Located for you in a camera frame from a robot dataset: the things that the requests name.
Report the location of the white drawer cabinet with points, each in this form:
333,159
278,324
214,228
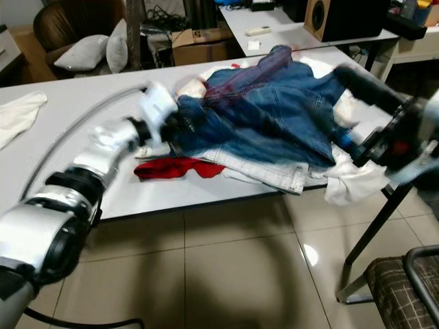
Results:
8,48

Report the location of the dark metal post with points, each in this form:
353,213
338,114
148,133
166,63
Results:
134,31

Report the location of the pale washed denim jeans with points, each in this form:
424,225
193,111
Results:
274,175

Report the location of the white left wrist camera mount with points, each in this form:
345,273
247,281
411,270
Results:
156,103

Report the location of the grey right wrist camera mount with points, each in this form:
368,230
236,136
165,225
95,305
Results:
431,113

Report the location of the cream white garment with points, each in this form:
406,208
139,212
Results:
20,113

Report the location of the blue denim jacket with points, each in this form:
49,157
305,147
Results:
274,110

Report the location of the wide grey pillow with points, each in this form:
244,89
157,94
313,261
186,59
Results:
82,52

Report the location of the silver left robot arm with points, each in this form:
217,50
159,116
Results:
41,233

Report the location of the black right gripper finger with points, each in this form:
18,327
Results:
370,89
357,144

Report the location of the small red cloth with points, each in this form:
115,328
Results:
171,168

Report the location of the brown cardboard box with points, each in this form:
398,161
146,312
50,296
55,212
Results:
202,48

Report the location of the brown leather armchair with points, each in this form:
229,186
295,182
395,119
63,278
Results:
75,20

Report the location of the long black box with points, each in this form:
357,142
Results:
405,26

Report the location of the white remote control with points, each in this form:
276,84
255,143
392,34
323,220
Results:
258,31

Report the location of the thick black table leg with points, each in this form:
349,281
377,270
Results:
374,240

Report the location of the brown plaid chair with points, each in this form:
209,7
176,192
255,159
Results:
394,295

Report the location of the narrow grey pillow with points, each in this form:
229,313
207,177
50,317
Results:
116,46

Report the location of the small white box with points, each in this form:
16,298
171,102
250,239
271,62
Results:
254,45

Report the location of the black wood-front speaker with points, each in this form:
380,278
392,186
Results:
322,17

